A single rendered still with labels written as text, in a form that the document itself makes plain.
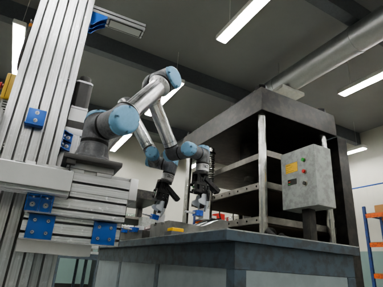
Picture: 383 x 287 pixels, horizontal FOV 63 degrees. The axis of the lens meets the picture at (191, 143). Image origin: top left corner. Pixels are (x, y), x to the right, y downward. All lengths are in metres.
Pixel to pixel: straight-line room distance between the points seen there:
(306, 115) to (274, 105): 0.34
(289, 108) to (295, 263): 1.56
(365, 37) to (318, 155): 2.93
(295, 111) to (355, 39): 2.43
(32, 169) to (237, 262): 0.75
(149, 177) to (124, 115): 8.41
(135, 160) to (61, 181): 8.50
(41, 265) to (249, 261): 0.85
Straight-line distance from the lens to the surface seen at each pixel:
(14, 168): 1.16
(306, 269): 1.37
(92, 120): 1.36
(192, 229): 1.75
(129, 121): 1.27
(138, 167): 9.59
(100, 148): 1.33
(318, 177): 2.12
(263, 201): 2.24
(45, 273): 1.50
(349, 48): 5.00
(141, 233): 1.95
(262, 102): 2.45
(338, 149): 2.94
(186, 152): 1.62
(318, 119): 2.86
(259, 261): 1.21
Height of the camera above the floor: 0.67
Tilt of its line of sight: 22 degrees up
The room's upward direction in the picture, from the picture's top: 4 degrees clockwise
